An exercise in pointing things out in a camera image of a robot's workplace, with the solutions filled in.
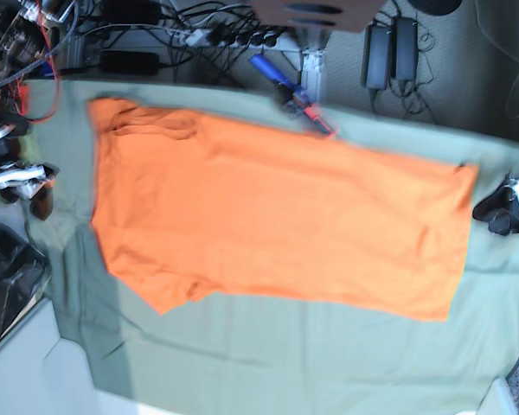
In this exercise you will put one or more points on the black power brick left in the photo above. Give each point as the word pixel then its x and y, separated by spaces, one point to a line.
pixel 128 62

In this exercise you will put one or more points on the aluminium frame post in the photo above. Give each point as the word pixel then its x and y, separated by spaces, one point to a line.
pixel 308 58

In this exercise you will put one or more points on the blue clamp at table edge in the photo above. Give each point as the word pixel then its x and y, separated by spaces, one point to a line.
pixel 293 97

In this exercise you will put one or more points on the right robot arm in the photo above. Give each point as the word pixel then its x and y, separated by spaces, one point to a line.
pixel 32 33

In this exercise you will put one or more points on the white power strip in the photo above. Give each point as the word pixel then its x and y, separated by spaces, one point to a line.
pixel 230 36

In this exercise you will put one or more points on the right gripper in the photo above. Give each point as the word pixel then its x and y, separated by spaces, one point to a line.
pixel 34 182

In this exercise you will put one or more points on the black plastic bag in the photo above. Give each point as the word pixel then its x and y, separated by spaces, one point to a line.
pixel 22 271

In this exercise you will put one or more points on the olive green shirt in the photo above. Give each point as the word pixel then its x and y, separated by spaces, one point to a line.
pixel 29 148

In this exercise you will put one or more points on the orange T-shirt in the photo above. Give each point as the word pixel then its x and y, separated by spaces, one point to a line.
pixel 190 203

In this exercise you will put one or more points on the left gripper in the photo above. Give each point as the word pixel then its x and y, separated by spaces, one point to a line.
pixel 501 207

